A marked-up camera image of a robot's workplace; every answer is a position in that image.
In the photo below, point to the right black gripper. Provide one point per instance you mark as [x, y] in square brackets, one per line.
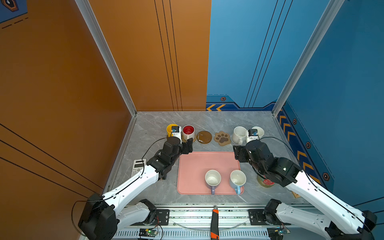
[239, 152]

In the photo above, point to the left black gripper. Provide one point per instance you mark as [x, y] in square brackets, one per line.
[186, 150]

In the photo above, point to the red interior mug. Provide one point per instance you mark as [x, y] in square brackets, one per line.
[188, 132]

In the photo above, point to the glossy brown round coaster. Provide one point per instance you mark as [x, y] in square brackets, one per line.
[204, 137]

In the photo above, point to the cork paw print coaster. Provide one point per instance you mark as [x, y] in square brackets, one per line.
[222, 138]

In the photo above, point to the woven rattan round coaster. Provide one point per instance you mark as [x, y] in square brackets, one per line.
[184, 141]

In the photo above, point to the yellow mug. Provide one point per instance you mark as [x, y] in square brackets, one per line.
[169, 129]

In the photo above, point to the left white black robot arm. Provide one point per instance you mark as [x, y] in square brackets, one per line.
[104, 215]

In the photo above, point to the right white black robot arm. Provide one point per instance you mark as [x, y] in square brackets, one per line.
[337, 220]

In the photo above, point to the pink plastic tray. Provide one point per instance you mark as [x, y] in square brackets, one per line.
[194, 166]

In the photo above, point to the red round tin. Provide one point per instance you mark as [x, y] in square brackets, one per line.
[265, 182]

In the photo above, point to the white calculator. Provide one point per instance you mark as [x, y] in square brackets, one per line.
[138, 166]

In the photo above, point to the small wooden block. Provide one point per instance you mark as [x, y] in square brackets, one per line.
[296, 195]

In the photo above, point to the right green circuit board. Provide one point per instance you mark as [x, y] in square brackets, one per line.
[278, 233]

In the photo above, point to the green circuit board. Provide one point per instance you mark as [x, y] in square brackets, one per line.
[278, 233]
[148, 234]

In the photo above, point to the left green circuit board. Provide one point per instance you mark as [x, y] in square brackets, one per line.
[148, 234]

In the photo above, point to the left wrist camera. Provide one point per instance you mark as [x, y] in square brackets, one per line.
[176, 132]

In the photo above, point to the white mug blue handle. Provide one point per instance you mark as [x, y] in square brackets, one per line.
[237, 181]

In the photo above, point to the white mug purple handle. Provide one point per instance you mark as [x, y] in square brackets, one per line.
[213, 179]

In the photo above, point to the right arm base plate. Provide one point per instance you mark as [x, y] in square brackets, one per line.
[258, 217]

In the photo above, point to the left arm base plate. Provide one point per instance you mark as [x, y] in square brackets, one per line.
[162, 215]

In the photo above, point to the orange black handled tool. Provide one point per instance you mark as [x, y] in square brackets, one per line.
[215, 224]

